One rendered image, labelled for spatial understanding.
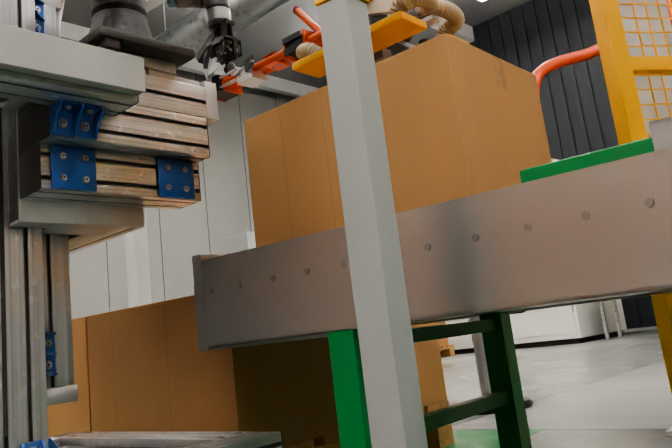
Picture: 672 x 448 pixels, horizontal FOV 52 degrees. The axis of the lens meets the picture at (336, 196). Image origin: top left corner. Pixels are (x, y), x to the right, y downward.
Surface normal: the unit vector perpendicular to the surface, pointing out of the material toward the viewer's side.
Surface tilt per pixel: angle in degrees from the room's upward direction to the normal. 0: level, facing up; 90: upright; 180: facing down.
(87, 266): 90
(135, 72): 90
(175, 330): 90
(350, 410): 90
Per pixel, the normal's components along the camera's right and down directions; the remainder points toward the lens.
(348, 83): -0.61, -0.09
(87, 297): 0.72, -0.22
